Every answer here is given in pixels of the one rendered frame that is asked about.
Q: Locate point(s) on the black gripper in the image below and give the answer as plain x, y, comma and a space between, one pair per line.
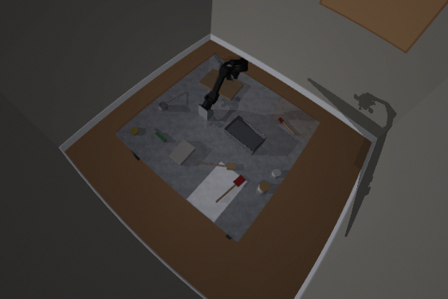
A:
234, 71

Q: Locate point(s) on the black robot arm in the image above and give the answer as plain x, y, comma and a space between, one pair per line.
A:
223, 72

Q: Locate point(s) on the green-handled screwdriver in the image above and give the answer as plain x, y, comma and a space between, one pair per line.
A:
157, 134

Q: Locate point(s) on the brown wooden board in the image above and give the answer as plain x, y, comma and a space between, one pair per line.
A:
228, 88

